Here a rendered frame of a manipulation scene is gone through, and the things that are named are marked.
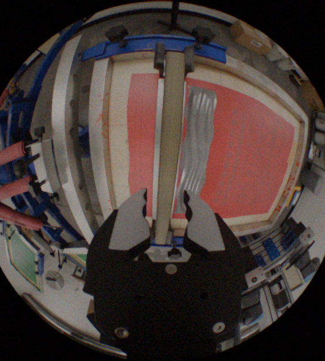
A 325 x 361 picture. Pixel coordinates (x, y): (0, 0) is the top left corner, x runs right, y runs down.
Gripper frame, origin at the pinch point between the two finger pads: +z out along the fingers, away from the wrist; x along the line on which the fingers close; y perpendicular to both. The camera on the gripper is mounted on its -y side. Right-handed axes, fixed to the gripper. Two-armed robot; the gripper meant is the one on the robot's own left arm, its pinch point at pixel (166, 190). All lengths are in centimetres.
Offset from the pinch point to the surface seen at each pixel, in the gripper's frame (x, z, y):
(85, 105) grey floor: -93, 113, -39
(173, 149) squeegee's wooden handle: 1.1, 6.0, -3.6
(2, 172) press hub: -77, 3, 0
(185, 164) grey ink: 5.4, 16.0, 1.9
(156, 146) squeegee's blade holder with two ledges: -1.7, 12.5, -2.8
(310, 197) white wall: 368, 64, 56
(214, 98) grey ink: 11.2, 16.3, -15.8
